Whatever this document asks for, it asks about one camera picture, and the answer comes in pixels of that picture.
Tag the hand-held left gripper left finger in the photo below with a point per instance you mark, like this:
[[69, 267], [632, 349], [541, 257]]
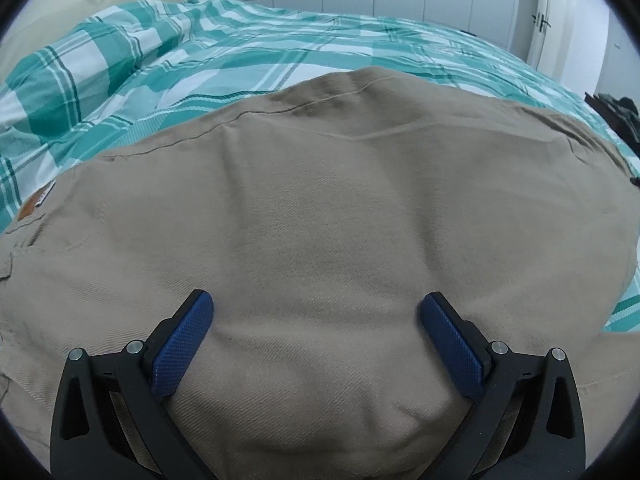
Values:
[[182, 345]]

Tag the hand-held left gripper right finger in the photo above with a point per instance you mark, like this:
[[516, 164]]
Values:
[[452, 345]]

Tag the khaki pants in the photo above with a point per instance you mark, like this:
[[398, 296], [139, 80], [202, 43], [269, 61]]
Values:
[[320, 210]]

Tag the dark cloth pile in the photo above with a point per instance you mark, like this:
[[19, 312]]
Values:
[[622, 120]]

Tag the green white plaid blanket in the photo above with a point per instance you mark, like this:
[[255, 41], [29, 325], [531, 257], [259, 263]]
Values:
[[200, 60]]

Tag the white door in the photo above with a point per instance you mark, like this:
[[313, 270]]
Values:
[[560, 5]]

